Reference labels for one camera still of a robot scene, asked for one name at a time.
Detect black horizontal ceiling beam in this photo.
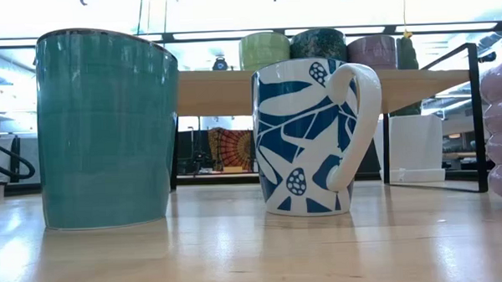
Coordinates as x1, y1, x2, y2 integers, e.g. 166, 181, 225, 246
0, 20, 502, 49

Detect black metal table frame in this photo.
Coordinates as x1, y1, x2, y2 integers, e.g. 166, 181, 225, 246
0, 163, 499, 199

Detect orange patterned tapestry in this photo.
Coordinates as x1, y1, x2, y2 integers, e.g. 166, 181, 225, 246
207, 126, 256, 173

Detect yellow hanging cord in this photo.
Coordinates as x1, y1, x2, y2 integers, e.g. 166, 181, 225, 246
399, 0, 414, 39

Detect black curved cable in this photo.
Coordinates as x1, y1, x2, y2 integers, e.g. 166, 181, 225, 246
0, 115, 36, 182

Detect teal mug white handle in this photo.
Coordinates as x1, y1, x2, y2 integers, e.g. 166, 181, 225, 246
33, 24, 186, 232

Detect wooden shelf black metal legs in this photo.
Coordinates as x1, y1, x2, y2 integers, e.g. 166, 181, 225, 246
165, 42, 489, 205

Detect blue white patterned mug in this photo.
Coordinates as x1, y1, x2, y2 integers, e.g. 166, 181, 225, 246
250, 54, 387, 219

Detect mauve ribbed mug brown rim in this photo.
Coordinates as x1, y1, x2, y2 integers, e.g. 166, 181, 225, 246
346, 33, 398, 71

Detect white hexagonal planter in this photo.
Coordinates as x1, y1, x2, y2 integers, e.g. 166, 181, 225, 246
386, 112, 446, 184

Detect dark teal speckled mug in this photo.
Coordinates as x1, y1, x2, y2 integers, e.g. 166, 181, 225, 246
288, 26, 349, 65

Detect green cactus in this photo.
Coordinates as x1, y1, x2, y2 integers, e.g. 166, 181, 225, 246
395, 34, 423, 116

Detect green ribbed mug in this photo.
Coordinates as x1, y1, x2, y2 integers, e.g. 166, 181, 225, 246
237, 30, 292, 72

